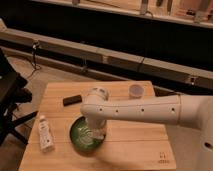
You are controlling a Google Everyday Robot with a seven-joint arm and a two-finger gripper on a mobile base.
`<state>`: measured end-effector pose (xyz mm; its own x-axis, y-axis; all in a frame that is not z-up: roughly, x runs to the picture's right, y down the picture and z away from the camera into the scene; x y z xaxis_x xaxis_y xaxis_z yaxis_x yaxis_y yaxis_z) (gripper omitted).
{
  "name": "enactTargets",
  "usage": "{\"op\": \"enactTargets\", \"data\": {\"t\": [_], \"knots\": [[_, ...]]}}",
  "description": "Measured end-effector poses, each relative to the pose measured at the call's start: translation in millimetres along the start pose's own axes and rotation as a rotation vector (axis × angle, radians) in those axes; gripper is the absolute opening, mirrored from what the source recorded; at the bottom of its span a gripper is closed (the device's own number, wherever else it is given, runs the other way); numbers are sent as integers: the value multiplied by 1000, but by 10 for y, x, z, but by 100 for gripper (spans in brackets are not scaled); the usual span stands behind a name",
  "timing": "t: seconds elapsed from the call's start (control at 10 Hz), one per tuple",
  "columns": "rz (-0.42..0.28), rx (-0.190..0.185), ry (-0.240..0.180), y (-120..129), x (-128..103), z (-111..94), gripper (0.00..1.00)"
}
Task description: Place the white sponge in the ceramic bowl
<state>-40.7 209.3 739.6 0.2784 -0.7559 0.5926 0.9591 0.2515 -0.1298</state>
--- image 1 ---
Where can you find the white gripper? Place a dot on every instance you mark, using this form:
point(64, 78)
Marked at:
point(98, 127)

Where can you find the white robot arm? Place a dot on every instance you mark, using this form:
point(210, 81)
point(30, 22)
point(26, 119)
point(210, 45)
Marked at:
point(193, 111)

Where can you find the green ceramic bowl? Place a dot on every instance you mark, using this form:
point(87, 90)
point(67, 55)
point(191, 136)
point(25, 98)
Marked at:
point(82, 137)

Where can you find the black rectangular block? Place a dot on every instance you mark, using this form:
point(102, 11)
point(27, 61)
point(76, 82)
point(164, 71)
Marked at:
point(72, 100)

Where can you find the white tube bottle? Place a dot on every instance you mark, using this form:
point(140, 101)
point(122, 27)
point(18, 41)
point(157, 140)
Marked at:
point(45, 136)

